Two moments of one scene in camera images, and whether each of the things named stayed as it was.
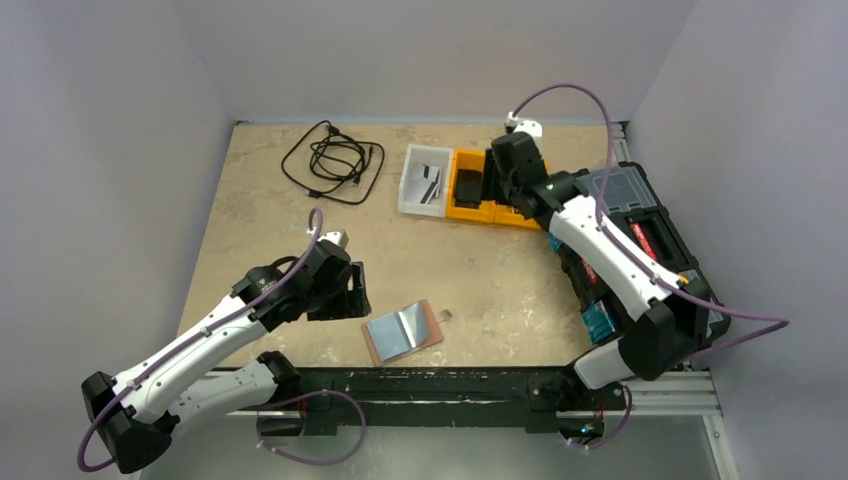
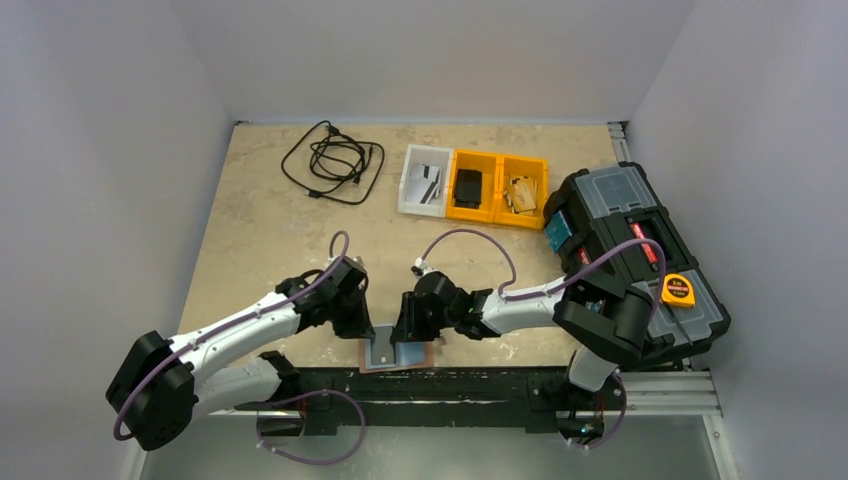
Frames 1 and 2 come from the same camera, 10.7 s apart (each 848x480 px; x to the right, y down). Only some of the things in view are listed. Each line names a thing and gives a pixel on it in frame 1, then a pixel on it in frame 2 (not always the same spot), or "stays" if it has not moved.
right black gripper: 490,175 → 411,318
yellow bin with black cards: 464,192 stays
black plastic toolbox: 627,194 stays
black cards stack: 468,188 stays
